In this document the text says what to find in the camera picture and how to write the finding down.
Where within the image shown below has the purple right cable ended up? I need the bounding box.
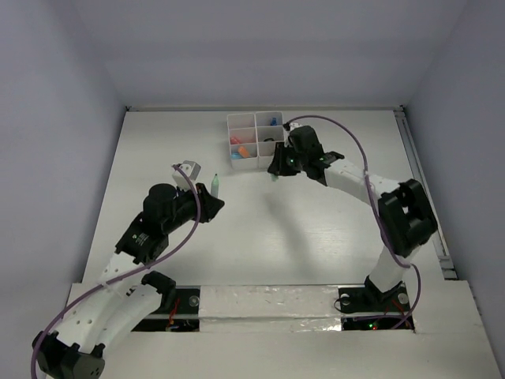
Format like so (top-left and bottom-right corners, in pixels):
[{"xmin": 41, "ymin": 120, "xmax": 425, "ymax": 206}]
[{"xmin": 286, "ymin": 114, "xmax": 422, "ymax": 331}]

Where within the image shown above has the white left organizer box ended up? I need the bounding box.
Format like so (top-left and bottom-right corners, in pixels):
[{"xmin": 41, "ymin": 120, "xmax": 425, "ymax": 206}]
[{"xmin": 226, "ymin": 113, "xmax": 259, "ymax": 171}]

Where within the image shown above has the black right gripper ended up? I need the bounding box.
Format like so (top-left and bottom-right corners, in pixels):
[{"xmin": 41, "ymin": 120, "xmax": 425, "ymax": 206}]
[{"xmin": 267, "ymin": 141, "xmax": 307, "ymax": 176}]

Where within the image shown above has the green highlighter pen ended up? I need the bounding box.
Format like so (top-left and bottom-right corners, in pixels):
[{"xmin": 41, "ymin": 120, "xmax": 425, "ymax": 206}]
[{"xmin": 210, "ymin": 174, "xmax": 219, "ymax": 197}]

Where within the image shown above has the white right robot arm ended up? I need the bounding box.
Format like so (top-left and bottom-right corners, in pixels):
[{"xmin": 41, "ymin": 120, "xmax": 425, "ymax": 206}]
[{"xmin": 267, "ymin": 126, "xmax": 438, "ymax": 310}]

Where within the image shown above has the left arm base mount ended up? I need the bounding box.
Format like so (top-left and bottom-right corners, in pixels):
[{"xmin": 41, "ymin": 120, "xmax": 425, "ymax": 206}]
[{"xmin": 133, "ymin": 272, "xmax": 200, "ymax": 332}]

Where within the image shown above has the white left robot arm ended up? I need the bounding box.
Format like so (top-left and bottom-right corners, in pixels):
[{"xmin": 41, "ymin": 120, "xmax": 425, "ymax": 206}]
[{"xmin": 31, "ymin": 183, "xmax": 225, "ymax": 378}]

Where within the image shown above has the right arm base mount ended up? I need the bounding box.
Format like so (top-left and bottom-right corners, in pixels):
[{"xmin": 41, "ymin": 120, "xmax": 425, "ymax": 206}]
[{"xmin": 333, "ymin": 279, "xmax": 415, "ymax": 332}]

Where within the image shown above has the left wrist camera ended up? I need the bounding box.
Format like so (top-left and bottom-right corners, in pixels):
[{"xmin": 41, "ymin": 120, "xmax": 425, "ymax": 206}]
[{"xmin": 172, "ymin": 160, "xmax": 201, "ymax": 191}]

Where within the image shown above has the orange highlighter cap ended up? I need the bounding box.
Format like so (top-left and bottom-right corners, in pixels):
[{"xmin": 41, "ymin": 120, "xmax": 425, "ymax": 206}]
[{"xmin": 238, "ymin": 146, "xmax": 250, "ymax": 158}]

